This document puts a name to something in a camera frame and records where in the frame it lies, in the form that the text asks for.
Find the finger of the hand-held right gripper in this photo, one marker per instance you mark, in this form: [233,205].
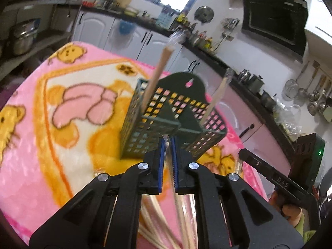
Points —
[255,163]

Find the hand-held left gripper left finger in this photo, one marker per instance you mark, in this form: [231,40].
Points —
[162,171]

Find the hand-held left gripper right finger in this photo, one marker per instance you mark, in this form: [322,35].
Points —
[176,171]

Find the plastic-wrapped wooden chopsticks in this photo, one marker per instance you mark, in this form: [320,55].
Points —
[158,75]
[239,166]
[179,212]
[217,96]

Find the green mesh utensil basket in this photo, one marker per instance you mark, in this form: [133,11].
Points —
[137,134]

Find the pile of chopsticks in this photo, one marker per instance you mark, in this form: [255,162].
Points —
[153,220]

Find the hanging steel utensils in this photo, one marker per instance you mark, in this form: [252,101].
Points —
[230,27]

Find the person's right hand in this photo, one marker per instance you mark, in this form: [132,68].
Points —
[290,214]

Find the clear plastic bags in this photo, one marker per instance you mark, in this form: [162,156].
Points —
[288,124]

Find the white base cabinet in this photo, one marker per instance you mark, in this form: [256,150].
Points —
[93,31]
[233,114]

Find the row of hanging ladles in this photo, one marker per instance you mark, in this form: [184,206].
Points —
[317,103]

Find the small steel kettle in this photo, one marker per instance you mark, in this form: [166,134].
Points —
[243,75]

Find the pink printed bear blanket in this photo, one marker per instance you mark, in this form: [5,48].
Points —
[77,124]

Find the row of condiment bottles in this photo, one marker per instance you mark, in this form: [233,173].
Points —
[202,40]

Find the black range hood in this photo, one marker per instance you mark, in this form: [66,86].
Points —
[272,20]

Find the black kitchen countertop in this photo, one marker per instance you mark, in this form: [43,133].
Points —
[147,23]

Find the blue basin in bag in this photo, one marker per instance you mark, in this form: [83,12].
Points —
[126,27]

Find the light blue knife block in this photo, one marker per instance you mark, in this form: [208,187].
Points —
[166,19]

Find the yellow seasoning bottles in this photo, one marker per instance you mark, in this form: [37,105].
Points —
[182,18]

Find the steel pot lid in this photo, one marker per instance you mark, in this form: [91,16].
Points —
[204,14]

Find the beige bowl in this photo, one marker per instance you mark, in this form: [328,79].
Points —
[131,11]

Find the metal shelf rack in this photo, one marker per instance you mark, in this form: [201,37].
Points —
[39,49]

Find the red packet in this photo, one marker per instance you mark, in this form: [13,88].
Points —
[88,4]

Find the steel steamer pot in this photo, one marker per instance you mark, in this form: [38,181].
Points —
[23,37]

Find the wall power outlet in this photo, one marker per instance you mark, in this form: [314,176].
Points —
[228,38]

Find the white wall cabinet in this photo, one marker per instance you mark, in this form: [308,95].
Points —
[319,23]

